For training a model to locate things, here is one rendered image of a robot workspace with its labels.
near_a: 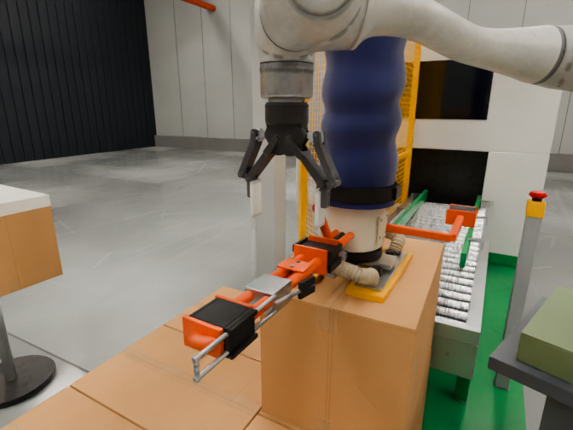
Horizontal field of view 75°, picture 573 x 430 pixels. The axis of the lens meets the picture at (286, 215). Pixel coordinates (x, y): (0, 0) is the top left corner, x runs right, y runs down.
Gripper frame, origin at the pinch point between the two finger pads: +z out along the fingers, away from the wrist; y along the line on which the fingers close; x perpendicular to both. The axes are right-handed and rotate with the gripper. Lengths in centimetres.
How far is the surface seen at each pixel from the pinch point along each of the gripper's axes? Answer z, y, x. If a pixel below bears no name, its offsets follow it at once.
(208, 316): 11.0, 1.7, 20.6
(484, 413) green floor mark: 121, -44, -115
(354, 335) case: 32.8, -8.9, -17.0
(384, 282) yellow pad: 24.6, -11.4, -31.4
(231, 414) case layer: 67, 25, -11
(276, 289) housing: 12.1, -1.6, 6.4
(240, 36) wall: -222, 698, -944
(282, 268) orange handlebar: 12.6, 2.7, -3.1
